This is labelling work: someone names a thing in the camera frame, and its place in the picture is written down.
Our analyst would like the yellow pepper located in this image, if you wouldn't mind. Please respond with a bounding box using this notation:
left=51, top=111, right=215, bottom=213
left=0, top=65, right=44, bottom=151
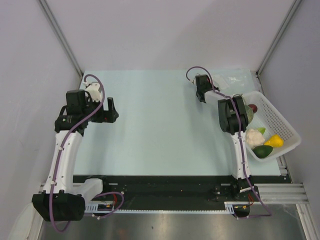
left=264, top=134, right=284, bottom=148

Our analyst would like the white cauliflower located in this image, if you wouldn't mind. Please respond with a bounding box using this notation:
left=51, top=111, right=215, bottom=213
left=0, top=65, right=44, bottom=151
left=245, top=129, right=265, bottom=149

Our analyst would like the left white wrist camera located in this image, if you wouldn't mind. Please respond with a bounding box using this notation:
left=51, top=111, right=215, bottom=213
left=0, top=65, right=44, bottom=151
left=83, top=82, right=103, bottom=103

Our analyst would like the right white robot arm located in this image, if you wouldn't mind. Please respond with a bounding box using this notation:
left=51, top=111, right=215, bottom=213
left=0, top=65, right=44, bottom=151
left=195, top=74, right=258, bottom=201

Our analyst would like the dark red plum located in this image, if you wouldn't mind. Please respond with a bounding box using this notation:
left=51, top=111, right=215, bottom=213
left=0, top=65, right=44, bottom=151
left=248, top=104, right=258, bottom=114

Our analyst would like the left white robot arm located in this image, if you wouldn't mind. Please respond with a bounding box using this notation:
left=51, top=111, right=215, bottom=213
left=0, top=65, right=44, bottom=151
left=31, top=90, right=119, bottom=222

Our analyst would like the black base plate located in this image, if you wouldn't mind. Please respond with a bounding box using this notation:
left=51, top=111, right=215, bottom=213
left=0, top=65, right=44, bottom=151
left=72, top=174, right=261, bottom=211

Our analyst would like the white plastic basket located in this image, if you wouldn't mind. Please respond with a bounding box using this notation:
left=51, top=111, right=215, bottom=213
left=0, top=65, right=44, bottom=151
left=242, top=91, right=302, bottom=162

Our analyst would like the green avocado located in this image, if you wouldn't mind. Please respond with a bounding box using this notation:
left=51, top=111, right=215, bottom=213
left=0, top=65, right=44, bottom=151
left=252, top=145, right=274, bottom=159

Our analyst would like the lime green fruit piece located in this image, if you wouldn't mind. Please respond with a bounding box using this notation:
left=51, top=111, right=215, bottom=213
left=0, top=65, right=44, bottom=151
left=257, top=127, right=266, bottom=135

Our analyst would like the green melon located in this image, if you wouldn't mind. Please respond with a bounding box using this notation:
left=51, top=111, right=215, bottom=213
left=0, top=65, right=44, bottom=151
left=244, top=104, right=254, bottom=124

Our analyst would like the clear zip top bag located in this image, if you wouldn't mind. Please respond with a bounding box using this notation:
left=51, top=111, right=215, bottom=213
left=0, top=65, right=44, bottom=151
left=212, top=74, right=247, bottom=92

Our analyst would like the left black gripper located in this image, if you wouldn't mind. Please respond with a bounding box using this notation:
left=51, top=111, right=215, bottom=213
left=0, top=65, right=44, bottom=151
left=82, top=96, right=118, bottom=123

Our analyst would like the white cable duct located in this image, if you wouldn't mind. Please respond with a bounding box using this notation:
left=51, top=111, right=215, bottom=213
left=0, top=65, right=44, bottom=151
left=83, top=201, right=251, bottom=215

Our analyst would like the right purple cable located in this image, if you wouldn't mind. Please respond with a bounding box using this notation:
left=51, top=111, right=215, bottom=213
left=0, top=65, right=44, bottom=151
left=185, top=65, right=273, bottom=218

